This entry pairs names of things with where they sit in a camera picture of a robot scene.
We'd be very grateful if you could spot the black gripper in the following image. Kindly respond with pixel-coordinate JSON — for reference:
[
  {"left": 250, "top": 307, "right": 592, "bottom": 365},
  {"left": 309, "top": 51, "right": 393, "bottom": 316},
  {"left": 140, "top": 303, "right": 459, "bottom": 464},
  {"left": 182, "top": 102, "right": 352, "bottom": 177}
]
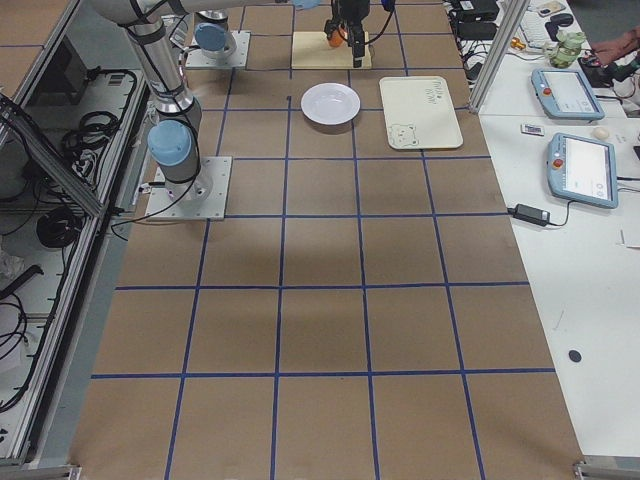
[{"left": 324, "top": 0, "right": 370, "bottom": 68}]

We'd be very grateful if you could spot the orange fruit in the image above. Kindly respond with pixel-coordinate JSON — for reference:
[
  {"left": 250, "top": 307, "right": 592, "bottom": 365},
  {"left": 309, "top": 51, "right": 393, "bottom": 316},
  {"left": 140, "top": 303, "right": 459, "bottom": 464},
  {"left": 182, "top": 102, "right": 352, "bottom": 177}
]
[{"left": 327, "top": 28, "right": 346, "bottom": 48}]

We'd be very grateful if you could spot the white round plate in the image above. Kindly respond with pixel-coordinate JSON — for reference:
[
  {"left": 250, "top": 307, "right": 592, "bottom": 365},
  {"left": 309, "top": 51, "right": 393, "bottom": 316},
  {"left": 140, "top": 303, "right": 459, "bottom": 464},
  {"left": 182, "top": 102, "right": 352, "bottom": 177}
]
[{"left": 301, "top": 83, "right": 361, "bottom": 126}]

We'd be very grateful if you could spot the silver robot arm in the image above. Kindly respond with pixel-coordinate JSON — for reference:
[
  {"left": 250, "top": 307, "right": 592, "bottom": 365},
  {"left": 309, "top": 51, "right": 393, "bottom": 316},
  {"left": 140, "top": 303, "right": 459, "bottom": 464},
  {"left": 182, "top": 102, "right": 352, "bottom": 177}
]
[
  {"left": 193, "top": 10, "right": 237, "bottom": 62},
  {"left": 92, "top": 1, "right": 261, "bottom": 199}
]

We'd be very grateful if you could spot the cream tray with bear print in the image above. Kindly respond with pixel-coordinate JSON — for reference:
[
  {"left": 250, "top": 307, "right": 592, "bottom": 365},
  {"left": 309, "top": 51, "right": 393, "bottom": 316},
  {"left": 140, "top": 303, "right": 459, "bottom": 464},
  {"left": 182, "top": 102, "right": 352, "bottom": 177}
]
[{"left": 379, "top": 76, "right": 463, "bottom": 150}]

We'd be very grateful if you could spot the person hand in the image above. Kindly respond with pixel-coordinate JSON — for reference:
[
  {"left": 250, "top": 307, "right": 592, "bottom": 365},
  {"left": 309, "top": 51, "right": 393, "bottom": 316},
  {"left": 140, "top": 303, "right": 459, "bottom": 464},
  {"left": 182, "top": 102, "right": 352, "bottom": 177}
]
[{"left": 591, "top": 26, "right": 639, "bottom": 65}]

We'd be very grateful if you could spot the bamboo cutting board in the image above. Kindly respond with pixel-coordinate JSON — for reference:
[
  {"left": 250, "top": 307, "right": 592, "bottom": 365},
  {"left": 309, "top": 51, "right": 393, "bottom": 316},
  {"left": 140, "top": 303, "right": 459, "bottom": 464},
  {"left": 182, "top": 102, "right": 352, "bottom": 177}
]
[{"left": 291, "top": 31, "right": 355, "bottom": 70}]

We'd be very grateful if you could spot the gold metal cylinder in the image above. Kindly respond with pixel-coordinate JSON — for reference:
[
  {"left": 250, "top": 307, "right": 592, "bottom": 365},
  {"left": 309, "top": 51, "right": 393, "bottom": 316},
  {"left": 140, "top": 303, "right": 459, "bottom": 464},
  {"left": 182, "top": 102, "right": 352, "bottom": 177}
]
[{"left": 510, "top": 37, "right": 527, "bottom": 51}]

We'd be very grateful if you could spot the white keyboard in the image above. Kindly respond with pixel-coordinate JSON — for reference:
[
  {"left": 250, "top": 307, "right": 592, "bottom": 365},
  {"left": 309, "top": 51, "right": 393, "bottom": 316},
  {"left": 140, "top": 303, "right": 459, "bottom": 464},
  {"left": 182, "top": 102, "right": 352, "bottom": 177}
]
[{"left": 520, "top": 12, "right": 550, "bottom": 49}]

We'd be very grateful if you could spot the small printed card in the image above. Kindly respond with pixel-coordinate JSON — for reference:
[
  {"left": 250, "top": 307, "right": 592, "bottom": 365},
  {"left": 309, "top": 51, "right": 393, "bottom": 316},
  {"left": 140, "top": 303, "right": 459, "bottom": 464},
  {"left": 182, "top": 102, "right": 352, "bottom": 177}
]
[{"left": 520, "top": 123, "right": 545, "bottom": 137}]

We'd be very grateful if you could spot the blue teach pendant far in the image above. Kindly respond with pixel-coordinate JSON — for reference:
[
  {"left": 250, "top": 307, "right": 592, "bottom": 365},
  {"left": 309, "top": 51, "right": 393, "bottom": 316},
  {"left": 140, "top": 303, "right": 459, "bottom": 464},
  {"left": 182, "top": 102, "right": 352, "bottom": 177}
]
[{"left": 530, "top": 69, "right": 605, "bottom": 121}]

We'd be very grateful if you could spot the blue teach pendant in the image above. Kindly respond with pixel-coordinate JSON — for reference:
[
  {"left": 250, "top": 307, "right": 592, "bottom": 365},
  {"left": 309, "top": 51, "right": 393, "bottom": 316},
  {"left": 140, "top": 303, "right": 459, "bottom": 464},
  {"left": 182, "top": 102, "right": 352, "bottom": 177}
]
[
  {"left": 530, "top": 69, "right": 605, "bottom": 121},
  {"left": 546, "top": 133, "right": 619, "bottom": 209}
]

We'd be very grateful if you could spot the black power adapter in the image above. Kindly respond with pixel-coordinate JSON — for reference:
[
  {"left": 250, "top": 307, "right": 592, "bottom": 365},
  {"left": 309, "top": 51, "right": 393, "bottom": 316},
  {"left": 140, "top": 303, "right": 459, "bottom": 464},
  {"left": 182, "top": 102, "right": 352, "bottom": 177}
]
[{"left": 507, "top": 204, "right": 550, "bottom": 227}]

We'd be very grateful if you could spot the small beige ball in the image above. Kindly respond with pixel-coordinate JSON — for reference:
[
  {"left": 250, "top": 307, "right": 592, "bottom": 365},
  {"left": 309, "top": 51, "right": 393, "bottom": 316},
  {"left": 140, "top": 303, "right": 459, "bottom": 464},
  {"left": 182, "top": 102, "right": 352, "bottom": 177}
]
[{"left": 592, "top": 127, "right": 610, "bottom": 140}]

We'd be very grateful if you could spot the blue teach pendant near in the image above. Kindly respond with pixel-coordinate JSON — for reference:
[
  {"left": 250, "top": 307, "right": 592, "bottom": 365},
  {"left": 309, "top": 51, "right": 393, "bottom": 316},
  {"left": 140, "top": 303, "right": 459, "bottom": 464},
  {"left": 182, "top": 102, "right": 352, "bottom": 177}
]
[{"left": 546, "top": 133, "right": 619, "bottom": 209}]

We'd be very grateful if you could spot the black round cap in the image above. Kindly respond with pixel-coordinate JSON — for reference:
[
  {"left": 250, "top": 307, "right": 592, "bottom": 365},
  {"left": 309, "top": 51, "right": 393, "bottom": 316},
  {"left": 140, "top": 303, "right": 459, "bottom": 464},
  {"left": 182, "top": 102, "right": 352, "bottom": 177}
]
[{"left": 568, "top": 349, "right": 582, "bottom": 363}]

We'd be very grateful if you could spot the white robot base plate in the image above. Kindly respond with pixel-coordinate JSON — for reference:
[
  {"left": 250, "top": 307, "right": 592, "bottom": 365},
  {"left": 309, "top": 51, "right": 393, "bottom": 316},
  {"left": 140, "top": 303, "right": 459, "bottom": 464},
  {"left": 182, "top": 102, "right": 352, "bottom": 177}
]
[
  {"left": 184, "top": 30, "right": 250, "bottom": 70},
  {"left": 145, "top": 156, "right": 232, "bottom": 221}
]

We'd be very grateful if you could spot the aluminium frame post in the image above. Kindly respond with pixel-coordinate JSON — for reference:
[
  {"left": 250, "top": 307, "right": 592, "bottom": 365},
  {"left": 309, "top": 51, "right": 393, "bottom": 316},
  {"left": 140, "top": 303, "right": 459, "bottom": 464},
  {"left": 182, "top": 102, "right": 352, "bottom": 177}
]
[{"left": 469, "top": 0, "right": 530, "bottom": 114}]

